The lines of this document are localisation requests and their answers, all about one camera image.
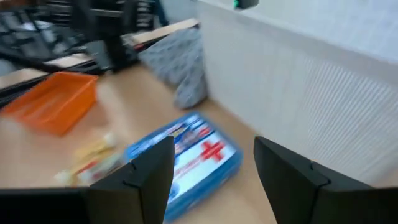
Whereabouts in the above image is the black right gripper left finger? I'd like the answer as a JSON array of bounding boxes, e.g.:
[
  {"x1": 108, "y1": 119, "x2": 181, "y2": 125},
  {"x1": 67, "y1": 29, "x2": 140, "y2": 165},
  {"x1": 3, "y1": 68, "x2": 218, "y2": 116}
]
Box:
[{"x1": 86, "y1": 136, "x2": 176, "y2": 224}]

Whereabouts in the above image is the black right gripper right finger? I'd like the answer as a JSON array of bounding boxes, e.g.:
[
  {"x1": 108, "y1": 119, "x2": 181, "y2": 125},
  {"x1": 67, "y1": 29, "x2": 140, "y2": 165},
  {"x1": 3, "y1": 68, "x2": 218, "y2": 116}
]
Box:
[{"x1": 252, "y1": 136, "x2": 374, "y2": 224}]

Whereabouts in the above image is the white capped tube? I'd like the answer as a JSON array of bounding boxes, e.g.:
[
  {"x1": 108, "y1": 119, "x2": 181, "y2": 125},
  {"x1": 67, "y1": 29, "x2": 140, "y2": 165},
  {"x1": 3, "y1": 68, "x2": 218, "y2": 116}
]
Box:
[{"x1": 54, "y1": 155, "x2": 126, "y2": 187}]

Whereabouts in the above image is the white perforated basket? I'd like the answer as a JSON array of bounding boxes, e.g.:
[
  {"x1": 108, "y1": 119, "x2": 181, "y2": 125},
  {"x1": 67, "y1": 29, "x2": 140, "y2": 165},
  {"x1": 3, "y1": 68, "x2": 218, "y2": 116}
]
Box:
[{"x1": 195, "y1": 0, "x2": 398, "y2": 189}]

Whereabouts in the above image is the orange plastic basket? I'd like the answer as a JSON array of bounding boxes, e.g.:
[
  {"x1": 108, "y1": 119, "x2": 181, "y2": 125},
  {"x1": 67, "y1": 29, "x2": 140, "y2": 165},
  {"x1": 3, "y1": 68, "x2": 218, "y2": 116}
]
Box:
[{"x1": 1, "y1": 71, "x2": 100, "y2": 137}]

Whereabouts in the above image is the blue first aid kit case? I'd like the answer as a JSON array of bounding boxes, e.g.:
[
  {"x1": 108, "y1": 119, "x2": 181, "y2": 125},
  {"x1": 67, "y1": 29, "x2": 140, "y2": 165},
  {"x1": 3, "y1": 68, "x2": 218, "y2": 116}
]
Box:
[{"x1": 124, "y1": 111, "x2": 244, "y2": 222}]

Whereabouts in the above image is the grey patterned cloth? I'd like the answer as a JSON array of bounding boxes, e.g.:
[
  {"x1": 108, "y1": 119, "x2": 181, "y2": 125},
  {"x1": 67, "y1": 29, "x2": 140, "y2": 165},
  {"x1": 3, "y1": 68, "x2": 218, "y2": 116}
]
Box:
[{"x1": 138, "y1": 27, "x2": 208, "y2": 110}]

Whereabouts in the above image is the wooden background table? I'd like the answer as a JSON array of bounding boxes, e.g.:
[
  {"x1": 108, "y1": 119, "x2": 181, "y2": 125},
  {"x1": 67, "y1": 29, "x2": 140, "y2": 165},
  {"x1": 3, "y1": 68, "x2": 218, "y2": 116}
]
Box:
[{"x1": 130, "y1": 17, "x2": 200, "y2": 45}]

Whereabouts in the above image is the dark device with green light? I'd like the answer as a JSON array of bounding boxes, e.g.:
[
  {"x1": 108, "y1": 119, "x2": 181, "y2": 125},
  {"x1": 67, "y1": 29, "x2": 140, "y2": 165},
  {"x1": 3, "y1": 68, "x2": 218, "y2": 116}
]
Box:
[{"x1": 233, "y1": 0, "x2": 259, "y2": 9}]

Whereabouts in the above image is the black table frame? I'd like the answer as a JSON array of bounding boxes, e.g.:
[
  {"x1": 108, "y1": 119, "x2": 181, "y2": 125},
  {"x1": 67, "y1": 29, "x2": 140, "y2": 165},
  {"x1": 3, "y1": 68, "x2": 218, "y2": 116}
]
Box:
[{"x1": 0, "y1": 52, "x2": 139, "y2": 108}]

